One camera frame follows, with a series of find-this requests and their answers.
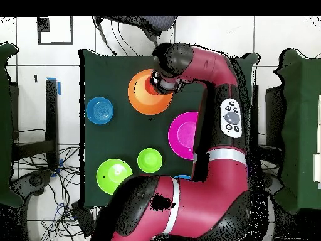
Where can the black power strip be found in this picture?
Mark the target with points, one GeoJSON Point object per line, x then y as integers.
{"type": "Point", "coordinates": [84, 218]}

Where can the blue bowl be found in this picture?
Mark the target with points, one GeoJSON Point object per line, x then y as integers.
{"type": "Point", "coordinates": [183, 177]}

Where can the grey office chair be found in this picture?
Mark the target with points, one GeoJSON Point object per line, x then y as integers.
{"type": "Point", "coordinates": [158, 22]}

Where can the large orange bowl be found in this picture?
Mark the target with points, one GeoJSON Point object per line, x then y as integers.
{"type": "Point", "coordinates": [143, 103]}

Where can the dark green tablecloth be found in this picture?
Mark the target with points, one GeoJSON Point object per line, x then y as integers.
{"type": "Point", "coordinates": [112, 75]}

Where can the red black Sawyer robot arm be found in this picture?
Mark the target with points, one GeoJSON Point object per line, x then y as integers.
{"type": "Point", "coordinates": [213, 195]}

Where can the large pink bowl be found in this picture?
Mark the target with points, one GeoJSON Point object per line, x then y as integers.
{"type": "Point", "coordinates": [180, 135]}

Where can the small green bowl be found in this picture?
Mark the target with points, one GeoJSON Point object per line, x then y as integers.
{"type": "Point", "coordinates": [149, 160]}

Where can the black metal frame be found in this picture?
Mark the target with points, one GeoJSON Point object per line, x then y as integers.
{"type": "Point", "coordinates": [274, 108]}
{"type": "Point", "coordinates": [51, 113]}

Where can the green cloth on side table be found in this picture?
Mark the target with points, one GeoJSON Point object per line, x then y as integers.
{"type": "Point", "coordinates": [5, 125]}
{"type": "Point", "coordinates": [301, 125]}

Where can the large green bowl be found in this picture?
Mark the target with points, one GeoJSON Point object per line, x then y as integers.
{"type": "Point", "coordinates": [110, 174]}

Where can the blue cup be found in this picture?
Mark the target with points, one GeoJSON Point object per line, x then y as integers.
{"type": "Point", "coordinates": [99, 110]}

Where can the black chair base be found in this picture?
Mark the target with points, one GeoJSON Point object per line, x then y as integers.
{"type": "Point", "coordinates": [35, 180]}

